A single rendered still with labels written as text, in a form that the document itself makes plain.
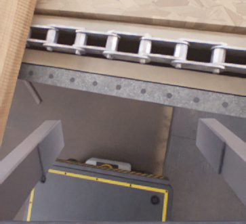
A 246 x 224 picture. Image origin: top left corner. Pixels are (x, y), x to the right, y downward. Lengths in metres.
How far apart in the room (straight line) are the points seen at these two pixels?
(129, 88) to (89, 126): 0.90
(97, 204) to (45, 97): 0.82
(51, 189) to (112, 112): 0.56
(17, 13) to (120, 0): 0.21
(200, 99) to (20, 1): 0.40
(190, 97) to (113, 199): 0.68
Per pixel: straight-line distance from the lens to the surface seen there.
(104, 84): 0.36
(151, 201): 0.90
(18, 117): 1.49
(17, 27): 0.43
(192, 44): 0.36
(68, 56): 0.41
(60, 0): 0.46
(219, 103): 0.36
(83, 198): 0.96
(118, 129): 1.17
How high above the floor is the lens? 1.16
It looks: 79 degrees down
